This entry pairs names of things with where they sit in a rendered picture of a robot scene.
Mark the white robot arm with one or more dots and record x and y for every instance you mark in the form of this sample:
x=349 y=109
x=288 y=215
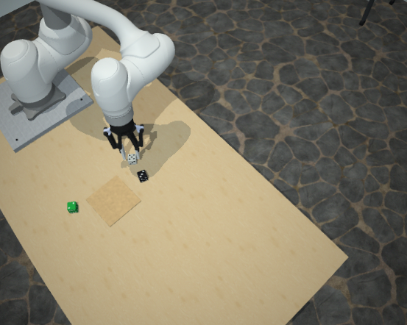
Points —
x=64 y=35

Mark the black die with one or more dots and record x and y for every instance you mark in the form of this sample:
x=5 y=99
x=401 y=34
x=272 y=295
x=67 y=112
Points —
x=142 y=176

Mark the white die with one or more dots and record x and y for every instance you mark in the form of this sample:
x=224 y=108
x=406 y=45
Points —
x=132 y=159

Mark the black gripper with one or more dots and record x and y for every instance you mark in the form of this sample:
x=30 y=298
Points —
x=126 y=130

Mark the tan square mat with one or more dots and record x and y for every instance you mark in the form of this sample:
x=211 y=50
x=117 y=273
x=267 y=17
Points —
x=113 y=200

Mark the green die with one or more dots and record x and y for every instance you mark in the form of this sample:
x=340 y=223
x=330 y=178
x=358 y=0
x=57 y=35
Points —
x=72 y=207

